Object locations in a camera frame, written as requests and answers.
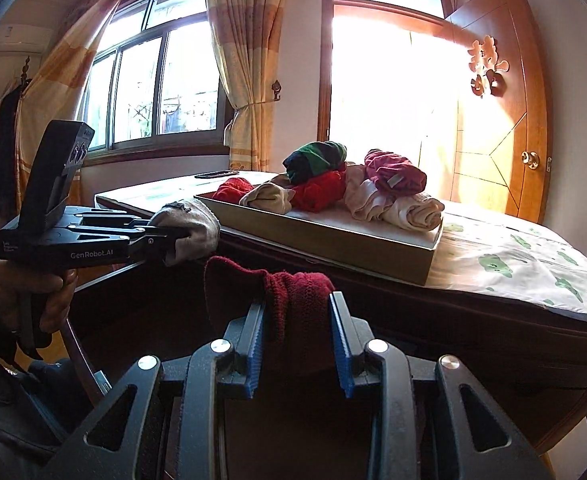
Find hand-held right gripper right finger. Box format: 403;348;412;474
329;291;557;480

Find yellow tied curtain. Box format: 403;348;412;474
203;0;294;173

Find beige underwear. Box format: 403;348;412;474
238;182;299;216

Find red underwear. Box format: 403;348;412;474
288;167;348;213
211;177;255;206

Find shallow cardboard box tray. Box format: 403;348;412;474
193;187;445;285

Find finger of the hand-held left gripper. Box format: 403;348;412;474
67;226;190;262
70;212;160;229

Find white air conditioner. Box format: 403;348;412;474
0;22;56;56

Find grey white sock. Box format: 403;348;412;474
149;198;221;267

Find table with cloud-print cloth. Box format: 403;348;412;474
118;170;587;326

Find door ornament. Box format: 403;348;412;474
467;35;510;98

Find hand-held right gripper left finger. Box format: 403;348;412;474
36;301;266;480

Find wooden door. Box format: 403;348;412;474
446;0;549;223

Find hanging laundry outside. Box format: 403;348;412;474
160;102;184;133

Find dark wooden table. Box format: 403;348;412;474
63;195;587;456

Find person's left hand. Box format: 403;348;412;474
0;258;79;337

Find wooden door frame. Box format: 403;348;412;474
321;0;457;143

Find window with dark frame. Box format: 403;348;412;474
80;0;234;156

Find draped yellow curtain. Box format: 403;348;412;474
16;0;146;201

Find pale pink sock roll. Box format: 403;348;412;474
343;165;399;223

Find person's left forearm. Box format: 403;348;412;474
0;265;99;466

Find dark green underwear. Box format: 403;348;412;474
282;141;348;186

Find hanging dark clothes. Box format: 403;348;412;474
0;57;34;196

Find maroon knitted sock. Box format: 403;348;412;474
203;256;337;376

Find dark red sock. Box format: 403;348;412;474
363;148;428;196

